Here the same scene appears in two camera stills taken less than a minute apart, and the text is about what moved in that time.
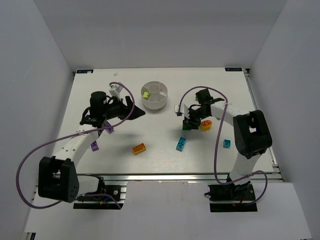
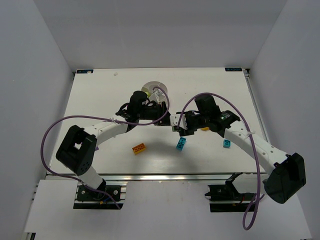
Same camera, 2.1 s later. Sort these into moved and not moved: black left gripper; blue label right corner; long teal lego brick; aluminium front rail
Moved: black left gripper
Not moved: aluminium front rail; blue label right corner; long teal lego brick
